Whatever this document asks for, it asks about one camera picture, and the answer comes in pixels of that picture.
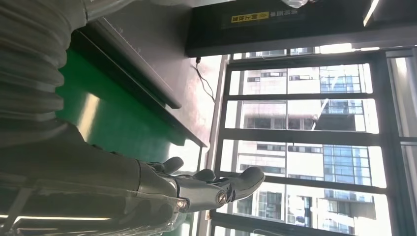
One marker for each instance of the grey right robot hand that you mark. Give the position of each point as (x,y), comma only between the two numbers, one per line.
(81,182)

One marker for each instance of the green conveyor belt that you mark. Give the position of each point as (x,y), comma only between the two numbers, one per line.
(114,123)

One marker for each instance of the dark green table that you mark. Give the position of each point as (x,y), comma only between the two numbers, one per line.
(195,114)

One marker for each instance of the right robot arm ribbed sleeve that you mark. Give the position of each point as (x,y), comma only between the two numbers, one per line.
(29,58)

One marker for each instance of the black and yellow label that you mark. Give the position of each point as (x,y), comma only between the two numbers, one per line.
(249,17)

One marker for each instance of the black scanner column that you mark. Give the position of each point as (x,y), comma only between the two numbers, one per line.
(325,35)

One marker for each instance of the dark window frame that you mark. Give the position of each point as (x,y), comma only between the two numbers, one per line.
(303,136)

